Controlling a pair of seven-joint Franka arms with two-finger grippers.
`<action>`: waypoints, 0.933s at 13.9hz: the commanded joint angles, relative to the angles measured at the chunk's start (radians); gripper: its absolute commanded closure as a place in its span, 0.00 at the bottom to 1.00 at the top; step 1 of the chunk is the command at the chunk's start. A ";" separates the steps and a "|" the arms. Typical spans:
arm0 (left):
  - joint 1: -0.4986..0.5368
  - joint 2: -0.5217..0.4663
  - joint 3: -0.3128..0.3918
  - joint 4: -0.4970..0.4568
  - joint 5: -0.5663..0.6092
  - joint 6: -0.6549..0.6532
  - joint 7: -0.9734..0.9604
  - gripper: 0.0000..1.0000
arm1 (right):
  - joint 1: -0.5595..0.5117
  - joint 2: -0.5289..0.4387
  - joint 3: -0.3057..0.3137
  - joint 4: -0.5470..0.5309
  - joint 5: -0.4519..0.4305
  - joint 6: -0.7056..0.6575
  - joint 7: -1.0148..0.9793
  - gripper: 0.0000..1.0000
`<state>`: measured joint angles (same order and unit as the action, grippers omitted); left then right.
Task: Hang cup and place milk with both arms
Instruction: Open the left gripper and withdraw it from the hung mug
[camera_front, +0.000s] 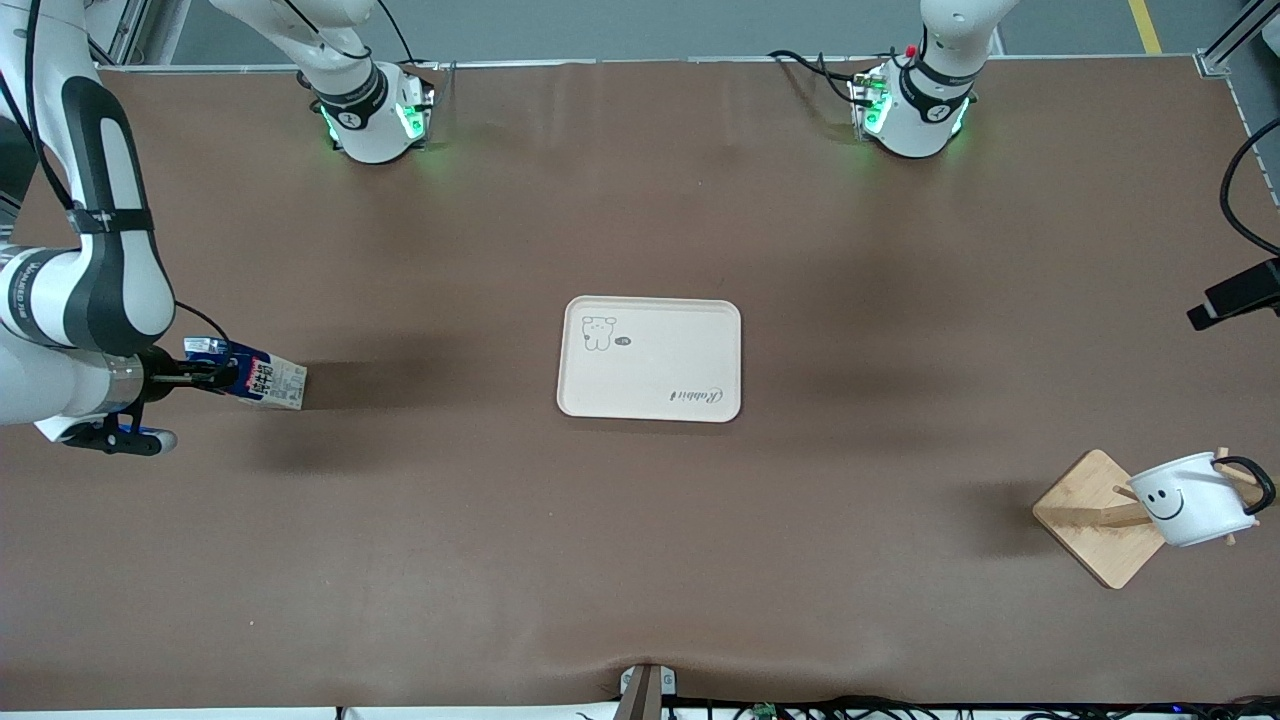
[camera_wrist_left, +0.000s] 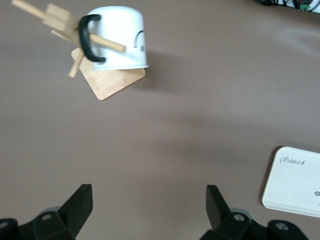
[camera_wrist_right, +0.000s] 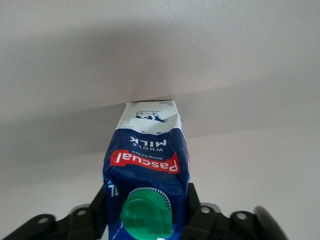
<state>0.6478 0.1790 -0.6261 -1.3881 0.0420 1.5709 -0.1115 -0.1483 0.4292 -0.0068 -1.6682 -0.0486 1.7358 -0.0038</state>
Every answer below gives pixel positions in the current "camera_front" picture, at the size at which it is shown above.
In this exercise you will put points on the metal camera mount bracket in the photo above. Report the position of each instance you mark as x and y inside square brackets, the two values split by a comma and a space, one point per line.
[640, 695]

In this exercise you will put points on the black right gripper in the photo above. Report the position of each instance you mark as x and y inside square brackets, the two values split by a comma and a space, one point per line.
[160, 374]

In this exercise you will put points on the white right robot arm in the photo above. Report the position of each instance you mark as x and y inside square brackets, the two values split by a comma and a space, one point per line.
[100, 280]

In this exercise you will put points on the wooden cup rack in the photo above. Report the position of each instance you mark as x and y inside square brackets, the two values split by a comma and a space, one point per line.
[1085, 520]

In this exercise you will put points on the silver aluminium frame profile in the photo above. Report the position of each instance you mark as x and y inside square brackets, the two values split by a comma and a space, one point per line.
[125, 35]
[1240, 30]

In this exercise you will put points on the white smiley mug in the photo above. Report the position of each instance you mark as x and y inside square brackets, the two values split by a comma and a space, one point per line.
[1200, 510]

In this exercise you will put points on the blue milk carton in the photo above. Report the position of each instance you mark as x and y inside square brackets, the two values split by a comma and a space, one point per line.
[275, 385]

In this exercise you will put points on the cream rabbit print tray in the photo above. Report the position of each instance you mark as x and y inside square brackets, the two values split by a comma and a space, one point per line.
[660, 360]

